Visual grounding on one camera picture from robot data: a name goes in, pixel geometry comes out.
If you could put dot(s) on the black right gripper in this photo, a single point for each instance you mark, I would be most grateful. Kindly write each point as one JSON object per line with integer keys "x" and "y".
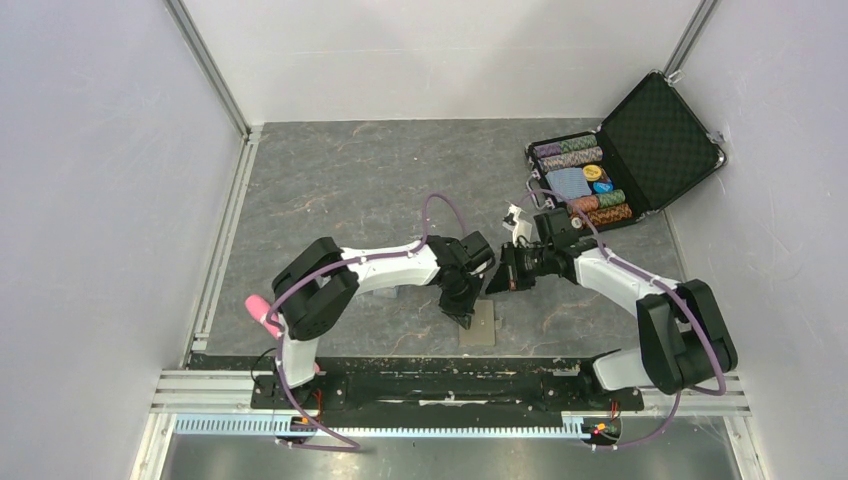
{"x": 500, "y": 280}

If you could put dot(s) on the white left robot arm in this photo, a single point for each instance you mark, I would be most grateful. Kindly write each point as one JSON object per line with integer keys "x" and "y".
{"x": 312, "y": 293}

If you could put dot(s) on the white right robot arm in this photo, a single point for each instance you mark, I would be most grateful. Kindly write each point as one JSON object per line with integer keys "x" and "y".
{"x": 683, "y": 338}

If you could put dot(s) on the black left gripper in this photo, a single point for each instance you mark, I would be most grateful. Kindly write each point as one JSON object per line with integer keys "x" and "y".
{"x": 465, "y": 306}

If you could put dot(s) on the black poker chip case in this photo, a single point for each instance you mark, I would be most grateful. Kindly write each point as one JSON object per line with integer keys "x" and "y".
{"x": 661, "y": 149}

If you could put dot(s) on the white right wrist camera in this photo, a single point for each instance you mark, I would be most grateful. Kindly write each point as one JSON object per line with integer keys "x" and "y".
{"x": 515, "y": 221}

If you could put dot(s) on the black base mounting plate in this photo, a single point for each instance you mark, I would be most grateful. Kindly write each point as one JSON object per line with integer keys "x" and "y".
{"x": 455, "y": 392}

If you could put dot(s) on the poker chips in case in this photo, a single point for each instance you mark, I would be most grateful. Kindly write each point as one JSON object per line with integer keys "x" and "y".
{"x": 575, "y": 169}

